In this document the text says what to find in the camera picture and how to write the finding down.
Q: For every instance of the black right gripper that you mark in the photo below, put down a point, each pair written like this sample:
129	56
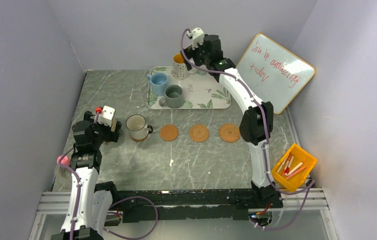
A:
190	53

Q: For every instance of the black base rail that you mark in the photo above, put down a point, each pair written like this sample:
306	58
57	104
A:
235	203

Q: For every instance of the yellow plastic bin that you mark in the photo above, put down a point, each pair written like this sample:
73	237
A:
300	156

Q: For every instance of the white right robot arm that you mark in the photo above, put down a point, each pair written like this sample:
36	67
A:
255	127

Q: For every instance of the yellow-framed whiteboard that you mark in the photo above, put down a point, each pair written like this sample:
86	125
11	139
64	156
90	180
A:
274	73

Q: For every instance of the leaf-patterned white tray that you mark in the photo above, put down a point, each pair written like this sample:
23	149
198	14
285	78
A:
200	91

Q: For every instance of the orange marker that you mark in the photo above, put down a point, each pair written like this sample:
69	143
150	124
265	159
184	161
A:
296	172

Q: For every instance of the pale marker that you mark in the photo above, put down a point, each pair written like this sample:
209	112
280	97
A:
282	165

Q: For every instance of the light blue mug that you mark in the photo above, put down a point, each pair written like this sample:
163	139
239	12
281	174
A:
158	83

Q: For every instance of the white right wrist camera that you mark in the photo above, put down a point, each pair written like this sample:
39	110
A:
197	35

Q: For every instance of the grey-green mug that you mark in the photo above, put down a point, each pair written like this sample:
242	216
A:
173	97

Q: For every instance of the beige ceramic mug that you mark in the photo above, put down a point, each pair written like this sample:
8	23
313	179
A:
113	125

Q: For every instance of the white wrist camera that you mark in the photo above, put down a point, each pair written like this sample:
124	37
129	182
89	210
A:
197	35
104	115

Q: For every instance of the yellow-inside patterned mug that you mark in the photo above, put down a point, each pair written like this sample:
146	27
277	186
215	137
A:
179	68

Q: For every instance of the pink-capped bottle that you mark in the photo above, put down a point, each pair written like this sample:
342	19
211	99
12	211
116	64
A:
64	161

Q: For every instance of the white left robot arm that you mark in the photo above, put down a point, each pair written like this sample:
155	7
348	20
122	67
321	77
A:
89	200

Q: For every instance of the white mug black rim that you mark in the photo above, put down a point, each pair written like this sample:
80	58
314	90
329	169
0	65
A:
137	126

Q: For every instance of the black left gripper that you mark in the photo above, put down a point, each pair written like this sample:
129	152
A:
110	136

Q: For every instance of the red-capped white marker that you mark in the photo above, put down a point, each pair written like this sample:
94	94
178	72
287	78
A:
288	165

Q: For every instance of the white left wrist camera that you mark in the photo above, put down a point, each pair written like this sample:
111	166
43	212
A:
104	115

